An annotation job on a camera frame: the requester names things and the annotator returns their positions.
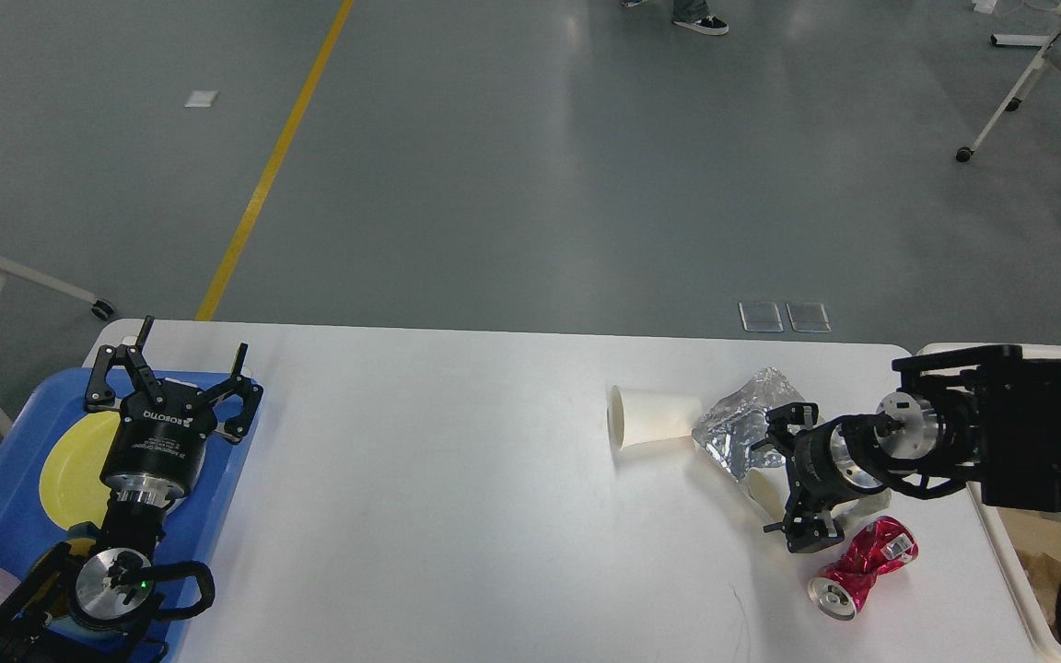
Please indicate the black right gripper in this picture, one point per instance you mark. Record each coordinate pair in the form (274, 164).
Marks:
(823, 475)

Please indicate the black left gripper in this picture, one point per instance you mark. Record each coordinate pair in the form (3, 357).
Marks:
(157, 447)

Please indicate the silver foil bag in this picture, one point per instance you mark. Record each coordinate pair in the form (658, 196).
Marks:
(725, 432)

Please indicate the yellow plastic plate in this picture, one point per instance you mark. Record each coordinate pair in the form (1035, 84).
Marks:
(71, 490)

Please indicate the crushed white paper cup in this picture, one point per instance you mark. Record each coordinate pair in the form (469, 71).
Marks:
(769, 489)

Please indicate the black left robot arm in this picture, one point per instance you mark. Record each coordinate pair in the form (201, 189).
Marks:
(152, 601)

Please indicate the crushed red soda can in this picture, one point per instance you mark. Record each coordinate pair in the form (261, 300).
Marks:
(841, 589)

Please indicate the right floor socket cover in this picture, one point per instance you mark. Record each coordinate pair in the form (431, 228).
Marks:
(808, 317)

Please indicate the floor socket cover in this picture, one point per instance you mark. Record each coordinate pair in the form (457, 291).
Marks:
(761, 317)
(808, 317)

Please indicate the left floor socket cover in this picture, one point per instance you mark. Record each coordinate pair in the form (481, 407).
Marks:
(761, 317)

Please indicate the upright-lying white paper cup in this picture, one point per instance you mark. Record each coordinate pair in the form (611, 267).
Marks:
(640, 416)

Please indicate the beige plastic bin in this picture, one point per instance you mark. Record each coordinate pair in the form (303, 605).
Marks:
(1005, 531)

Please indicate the black sneaker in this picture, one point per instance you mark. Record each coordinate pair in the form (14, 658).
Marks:
(707, 25)

